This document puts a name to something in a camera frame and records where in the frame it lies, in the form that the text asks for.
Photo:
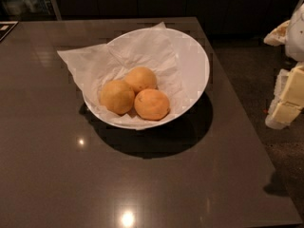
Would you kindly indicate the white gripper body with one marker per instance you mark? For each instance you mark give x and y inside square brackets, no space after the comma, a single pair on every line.
[296,35]

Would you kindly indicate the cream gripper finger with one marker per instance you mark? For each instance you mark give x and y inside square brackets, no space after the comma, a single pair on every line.
[277,36]
[289,98]

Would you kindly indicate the orange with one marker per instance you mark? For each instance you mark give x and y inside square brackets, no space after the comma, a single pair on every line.
[117,96]
[152,104]
[141,78]

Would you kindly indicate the white bowl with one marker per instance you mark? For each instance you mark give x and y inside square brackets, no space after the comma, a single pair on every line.
[181,66]

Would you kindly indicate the white paper napkin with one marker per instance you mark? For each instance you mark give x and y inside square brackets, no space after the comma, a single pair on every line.
[91,67]

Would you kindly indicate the cluttered shelf in background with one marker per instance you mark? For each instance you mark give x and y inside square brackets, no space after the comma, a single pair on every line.
[29,10]

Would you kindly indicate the black tablet at table corner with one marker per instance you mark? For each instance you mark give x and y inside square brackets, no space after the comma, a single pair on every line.
[6,27]

